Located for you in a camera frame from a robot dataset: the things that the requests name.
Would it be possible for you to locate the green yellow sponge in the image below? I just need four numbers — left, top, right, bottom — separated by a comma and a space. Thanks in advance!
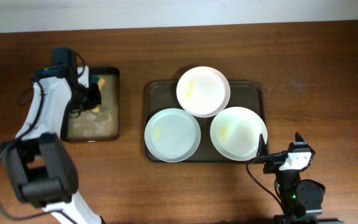
89, 76, 106, 114

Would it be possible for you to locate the white top plate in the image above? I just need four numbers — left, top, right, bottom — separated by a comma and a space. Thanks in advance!
176, 66, 231, 118

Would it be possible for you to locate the white plate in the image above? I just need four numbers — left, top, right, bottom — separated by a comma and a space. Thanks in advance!
210, 106, 268, 161
176, 66, 231, 118

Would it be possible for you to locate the pale blue plate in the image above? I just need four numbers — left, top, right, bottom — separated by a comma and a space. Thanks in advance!
144, 108, 201, 162

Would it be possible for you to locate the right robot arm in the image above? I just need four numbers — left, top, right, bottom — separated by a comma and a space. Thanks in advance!
255, 133, 326, 223

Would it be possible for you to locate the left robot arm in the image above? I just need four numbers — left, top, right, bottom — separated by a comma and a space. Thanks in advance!
0, 47, 104, 223

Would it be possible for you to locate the dark brown serving tray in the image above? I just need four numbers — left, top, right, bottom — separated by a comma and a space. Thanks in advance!
144, 80, 265, 164

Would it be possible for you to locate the black soapy water tub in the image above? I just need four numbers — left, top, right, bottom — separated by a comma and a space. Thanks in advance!
61, 67, 120, 142

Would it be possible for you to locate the white right plate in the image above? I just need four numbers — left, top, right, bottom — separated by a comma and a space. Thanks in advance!
210, 106, 268, 161

